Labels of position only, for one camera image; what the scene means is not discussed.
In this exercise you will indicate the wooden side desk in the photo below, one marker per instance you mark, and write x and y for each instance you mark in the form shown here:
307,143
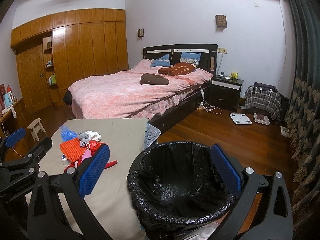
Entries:
9,124

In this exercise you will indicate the orange foam net sheet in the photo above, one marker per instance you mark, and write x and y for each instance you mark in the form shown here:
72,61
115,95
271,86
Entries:
72,149

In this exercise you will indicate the dark green patterned curtain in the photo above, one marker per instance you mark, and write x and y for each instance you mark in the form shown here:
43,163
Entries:
303,120

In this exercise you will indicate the white cloth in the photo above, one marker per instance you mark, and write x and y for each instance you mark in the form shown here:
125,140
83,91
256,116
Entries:
92,135

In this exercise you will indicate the left wall lamp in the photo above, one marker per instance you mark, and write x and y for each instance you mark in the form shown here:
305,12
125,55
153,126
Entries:
140,33

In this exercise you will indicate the yellow plush toy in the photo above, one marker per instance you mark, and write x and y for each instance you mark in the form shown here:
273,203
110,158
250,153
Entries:
234,75

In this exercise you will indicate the white bathroom scale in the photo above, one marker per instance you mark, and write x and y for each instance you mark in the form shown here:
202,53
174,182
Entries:
240,119

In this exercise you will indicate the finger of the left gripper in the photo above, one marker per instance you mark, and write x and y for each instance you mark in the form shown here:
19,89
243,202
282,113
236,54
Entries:
15,133
27,167

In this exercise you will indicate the bed with pink cover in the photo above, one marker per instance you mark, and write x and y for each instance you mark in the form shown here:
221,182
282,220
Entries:
120,95

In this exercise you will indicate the grey cloth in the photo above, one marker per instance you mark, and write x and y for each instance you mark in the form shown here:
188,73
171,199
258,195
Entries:
83,139

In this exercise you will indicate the black bedside cabinet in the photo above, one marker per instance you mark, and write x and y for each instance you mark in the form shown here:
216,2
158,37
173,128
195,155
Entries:
225,93

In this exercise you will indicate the white blue carton box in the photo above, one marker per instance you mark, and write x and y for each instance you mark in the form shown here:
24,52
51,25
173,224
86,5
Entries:
65,160

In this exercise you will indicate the wall power socket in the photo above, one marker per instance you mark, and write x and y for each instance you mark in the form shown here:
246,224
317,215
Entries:
222,50

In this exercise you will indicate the red fabric garment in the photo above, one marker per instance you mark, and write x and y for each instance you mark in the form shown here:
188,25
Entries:
77,163

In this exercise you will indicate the beige table cover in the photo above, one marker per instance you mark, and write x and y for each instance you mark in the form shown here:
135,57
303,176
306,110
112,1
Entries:
91,201

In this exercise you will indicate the blue plastic bag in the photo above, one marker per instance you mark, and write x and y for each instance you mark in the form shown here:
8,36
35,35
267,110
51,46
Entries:
67,134

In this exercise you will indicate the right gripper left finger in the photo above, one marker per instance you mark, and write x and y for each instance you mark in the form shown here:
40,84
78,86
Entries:
46,217

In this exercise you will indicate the brown cushion on bed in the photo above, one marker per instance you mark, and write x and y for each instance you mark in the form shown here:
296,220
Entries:
152,79

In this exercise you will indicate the blue pillow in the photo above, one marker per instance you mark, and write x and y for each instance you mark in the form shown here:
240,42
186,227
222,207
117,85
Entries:
191,58
163,61

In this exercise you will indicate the right wall lamp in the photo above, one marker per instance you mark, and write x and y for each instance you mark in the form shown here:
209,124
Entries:
221,21

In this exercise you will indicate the wall lamp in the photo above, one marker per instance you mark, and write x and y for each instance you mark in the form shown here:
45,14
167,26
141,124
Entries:
140,33
221,21

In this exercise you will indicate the brown dotted pillow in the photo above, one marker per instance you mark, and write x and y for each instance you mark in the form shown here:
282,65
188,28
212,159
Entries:
181,68

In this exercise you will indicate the black lined trash bin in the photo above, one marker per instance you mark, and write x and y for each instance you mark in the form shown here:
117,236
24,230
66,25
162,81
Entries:
175,188

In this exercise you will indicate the right blue pillow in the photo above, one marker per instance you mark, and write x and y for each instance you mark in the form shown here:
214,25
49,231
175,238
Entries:
191,58

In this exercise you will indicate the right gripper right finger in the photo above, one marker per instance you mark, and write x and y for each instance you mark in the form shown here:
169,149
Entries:
273,218

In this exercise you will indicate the small white wooden stool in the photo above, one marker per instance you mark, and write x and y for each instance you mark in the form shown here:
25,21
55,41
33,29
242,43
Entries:
35,127

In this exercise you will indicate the grey quilted mat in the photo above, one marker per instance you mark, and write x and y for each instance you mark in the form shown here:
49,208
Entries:
151,135

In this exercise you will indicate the blue white kettle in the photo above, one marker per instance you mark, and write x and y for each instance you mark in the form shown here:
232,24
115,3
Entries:
8,97

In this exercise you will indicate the wooden wardrobe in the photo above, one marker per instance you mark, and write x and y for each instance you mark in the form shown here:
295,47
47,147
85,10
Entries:
54,51

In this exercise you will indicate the left blue pillow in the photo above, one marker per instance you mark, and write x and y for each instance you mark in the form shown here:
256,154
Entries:
163,61

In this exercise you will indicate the red plastic bag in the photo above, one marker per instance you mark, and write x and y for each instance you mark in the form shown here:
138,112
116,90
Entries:
94,145

